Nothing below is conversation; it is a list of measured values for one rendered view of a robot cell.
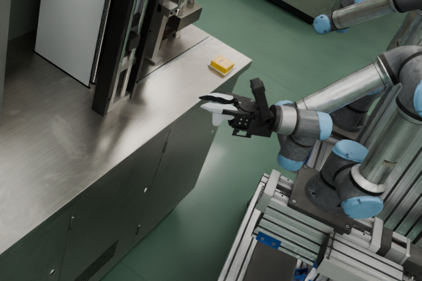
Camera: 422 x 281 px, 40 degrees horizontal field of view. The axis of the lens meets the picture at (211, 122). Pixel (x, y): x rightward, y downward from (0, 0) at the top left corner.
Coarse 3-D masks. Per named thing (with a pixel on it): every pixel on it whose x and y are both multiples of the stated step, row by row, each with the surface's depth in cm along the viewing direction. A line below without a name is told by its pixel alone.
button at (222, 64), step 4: (220, 56) 224; (212, 60) 221; (216, 60) 221; (220, 60) 222; (224, 60) 223; (228, 60) 224; (212, 64) 221; (216, 64) 220; (220, 64) 220; (224, 64) 221; (228, 64) 222; (232, 64) 223; (216, 68) 221; (220, 68) 220; (224, 68) 219; (228, 68) 220; (224, 72) 220
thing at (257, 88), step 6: (258, 78) 146; (252, 84) 145; (258, 84) 144; (252, 90) 145; (258, 90) 144; (264, 90) 146; (258, 96) 145; (264, 96) 145; (258, 102) 146; (264, 102) 147; (264, 108) 148; (264, 114) 149; (270, 114) 149
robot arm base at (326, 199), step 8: (312, 176) 197; (320, 176) 190; (312, 184) 192; (320, 184) 190; (328, 184) 187; (312, 192) 193; (320, 192) 189; (328, 192) 188; (336, 192) 188; (312, 200) 192; (320, 200) 190; (328, 200) 189; (336, 200) 189; (320, 208) 191; (328, 208) 190; (336, 208) 190
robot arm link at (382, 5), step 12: (372, 0) 210; (384, 0) 206; (396, 0) 202; (408, 0) 199; (420, 0) 199; (336, 12) 222; (348, 12) 218; (360, 12) 214; (372, 12) 211; (384, 12) 208; (324, 24) 224; (336, 24) 223; (348, 24) 220
